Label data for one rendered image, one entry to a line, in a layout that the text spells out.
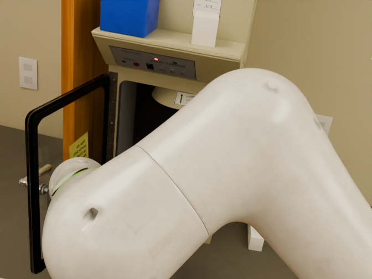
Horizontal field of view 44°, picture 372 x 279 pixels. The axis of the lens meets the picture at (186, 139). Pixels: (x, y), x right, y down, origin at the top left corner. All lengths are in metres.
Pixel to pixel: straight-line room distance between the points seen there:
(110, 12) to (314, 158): 0.67
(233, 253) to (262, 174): 0.90
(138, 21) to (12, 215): 0.69
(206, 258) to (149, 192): 0.90
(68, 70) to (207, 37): 0.33
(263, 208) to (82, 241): 0.16
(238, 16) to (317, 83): 0.56
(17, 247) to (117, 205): 0.92
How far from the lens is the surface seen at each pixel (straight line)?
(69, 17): 1.05
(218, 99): 0.41
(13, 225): 1.35
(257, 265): 1.28
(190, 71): 1.02
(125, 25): 0.99
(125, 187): 0.38
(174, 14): 1.06
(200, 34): 0.97
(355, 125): 1.59
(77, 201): 0.39
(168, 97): 1.15
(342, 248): 0.44
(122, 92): 1.16
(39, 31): 1.71
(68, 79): 1.09
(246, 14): 1.04
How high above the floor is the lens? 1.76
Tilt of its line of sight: 27 degrees down
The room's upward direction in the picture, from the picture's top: 8 degrees clockwise
